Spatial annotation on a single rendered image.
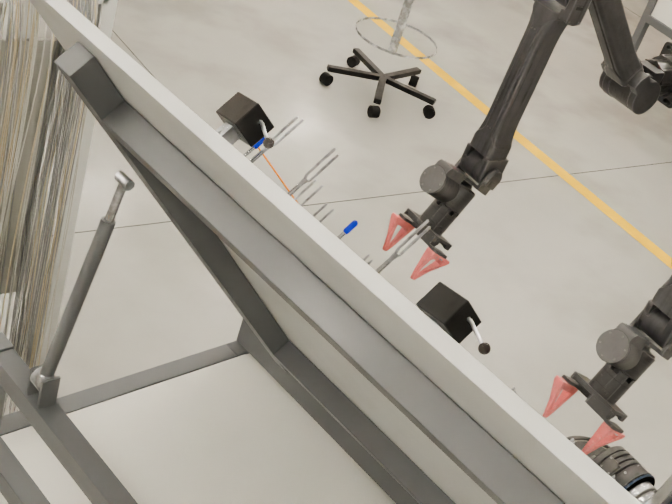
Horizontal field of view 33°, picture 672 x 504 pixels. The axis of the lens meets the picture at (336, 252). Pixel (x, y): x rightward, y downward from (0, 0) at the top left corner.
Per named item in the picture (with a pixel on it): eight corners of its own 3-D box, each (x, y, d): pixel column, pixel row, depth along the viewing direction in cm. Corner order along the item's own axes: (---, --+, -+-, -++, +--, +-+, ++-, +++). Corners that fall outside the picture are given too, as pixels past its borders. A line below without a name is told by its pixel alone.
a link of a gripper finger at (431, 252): (409, 281, 217) (441, 244, 216) (388, 259, 222) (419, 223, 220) (427, 290, 223) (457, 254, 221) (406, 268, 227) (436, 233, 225)
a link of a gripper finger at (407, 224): (389, 259, 222) (419, 223, 220) (369, 238, 226) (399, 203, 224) (406, 269, 227) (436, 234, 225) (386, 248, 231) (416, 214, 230)
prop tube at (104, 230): (45, 381, 173) (112, 215, 161) (54, 392, 172) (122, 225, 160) (27, 384, 171) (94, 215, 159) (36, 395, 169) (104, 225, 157)
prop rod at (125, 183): (116, 170, 156) (50, 336, 168) (127, 181, 155) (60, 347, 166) (125, 171, 158) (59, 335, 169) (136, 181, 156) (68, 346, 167)
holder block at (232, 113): (224, 164, 132) (280, 114, 133) (184, 135, 140) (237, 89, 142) (243, 190, 135) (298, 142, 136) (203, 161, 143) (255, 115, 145)
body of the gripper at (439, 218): (431, 243, 217) (456, 214, 216) (401, 213, 223) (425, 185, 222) (447, 253, 222) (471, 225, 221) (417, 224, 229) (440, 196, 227)
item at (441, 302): (441, 376, 120) (499, 320, 122) (383, 331, 129) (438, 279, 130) (457, 400, 123) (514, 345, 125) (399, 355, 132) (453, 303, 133)
